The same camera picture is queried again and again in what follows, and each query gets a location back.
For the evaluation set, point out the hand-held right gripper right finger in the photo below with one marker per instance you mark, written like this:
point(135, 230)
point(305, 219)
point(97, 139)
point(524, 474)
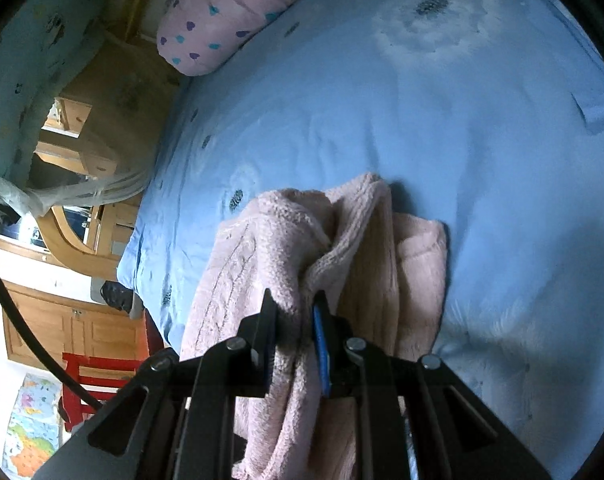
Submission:
point(323, 355)

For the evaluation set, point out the white sheer net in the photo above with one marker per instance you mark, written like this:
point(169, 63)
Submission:
point(81, 190)

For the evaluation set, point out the wooden arched mirror frame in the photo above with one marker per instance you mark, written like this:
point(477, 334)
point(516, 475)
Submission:
point(76, 237)

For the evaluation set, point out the pink knitted sweater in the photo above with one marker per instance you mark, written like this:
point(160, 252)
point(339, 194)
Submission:
point(262, 260)

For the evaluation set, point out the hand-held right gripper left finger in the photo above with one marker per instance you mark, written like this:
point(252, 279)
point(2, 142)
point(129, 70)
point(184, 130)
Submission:
point(262, 347)

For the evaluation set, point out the wooden cabinet with doors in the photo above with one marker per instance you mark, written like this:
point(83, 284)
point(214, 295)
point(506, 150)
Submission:
point(46, 325)

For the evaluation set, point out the pink heart-print pillow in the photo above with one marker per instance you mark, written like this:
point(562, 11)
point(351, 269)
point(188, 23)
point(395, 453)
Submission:
point(231, 5)

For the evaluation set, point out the colourful map poster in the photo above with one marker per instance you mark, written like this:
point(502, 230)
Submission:
point(31, 425)

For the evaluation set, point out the red chair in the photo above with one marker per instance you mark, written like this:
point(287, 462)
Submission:
point(81, 365)

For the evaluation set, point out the blue floral bed sheet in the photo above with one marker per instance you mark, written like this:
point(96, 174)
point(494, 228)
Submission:
point(382, 125)

